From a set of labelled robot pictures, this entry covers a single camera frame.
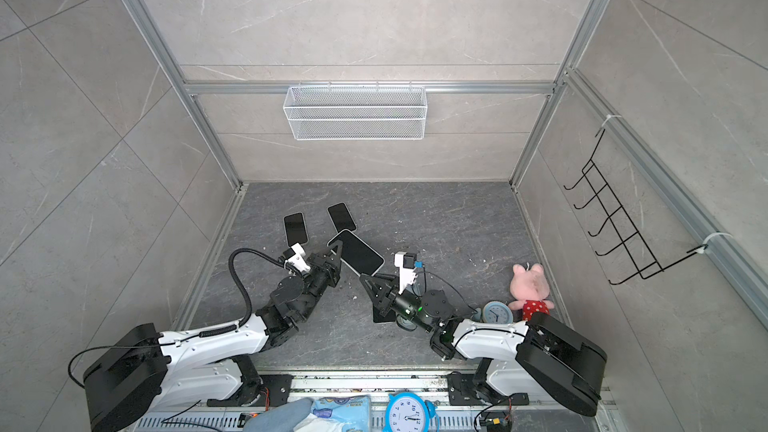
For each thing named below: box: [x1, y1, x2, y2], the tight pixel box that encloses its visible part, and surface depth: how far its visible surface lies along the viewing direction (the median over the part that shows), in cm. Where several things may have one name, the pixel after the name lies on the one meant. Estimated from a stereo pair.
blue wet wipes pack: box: [312, 395, 371, 432], surface depth 68 cm
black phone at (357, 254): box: [327, 229, 385, 276], surface depth 75 cm
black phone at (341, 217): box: [326, 202, 357, 233], surface depth 110 cm
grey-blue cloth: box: [243, 397, 313, 432], surface depth 69 cm
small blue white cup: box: [482, 300, 514, 324], surface depth 84 cm
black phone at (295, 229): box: [284, 212, 308, 247], surface depth 107 cm
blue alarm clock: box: [382, 392, 440, 432], surface depth 70 cm
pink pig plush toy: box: [508, 262, 555, 322], surface depth 86 cm
